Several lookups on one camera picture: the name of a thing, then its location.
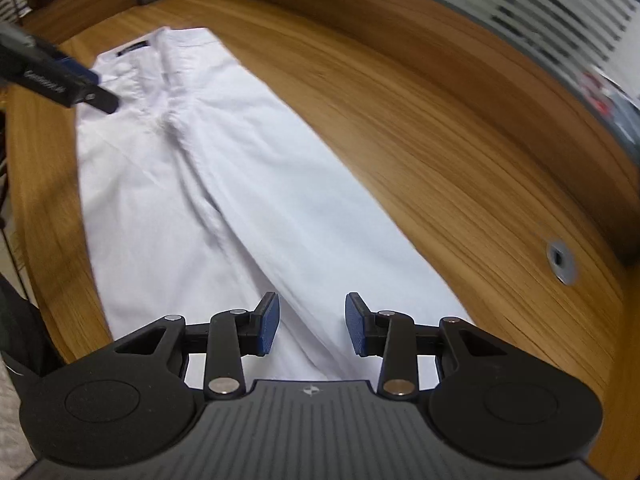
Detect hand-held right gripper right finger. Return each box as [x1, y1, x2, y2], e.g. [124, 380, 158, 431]
[345, 291, 521, 403]

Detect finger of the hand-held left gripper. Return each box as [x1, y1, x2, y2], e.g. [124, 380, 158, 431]
[74, 84, 122, 115]
[52, 51, 100, 87]

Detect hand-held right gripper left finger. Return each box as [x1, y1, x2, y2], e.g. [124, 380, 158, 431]
[114, 291, 281, 402]

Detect white pants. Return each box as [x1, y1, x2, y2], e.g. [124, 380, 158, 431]
[75, 26, 476, 391]

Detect grey desk cable grommet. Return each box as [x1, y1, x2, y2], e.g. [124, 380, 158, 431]
[546, 239, 580, 286]

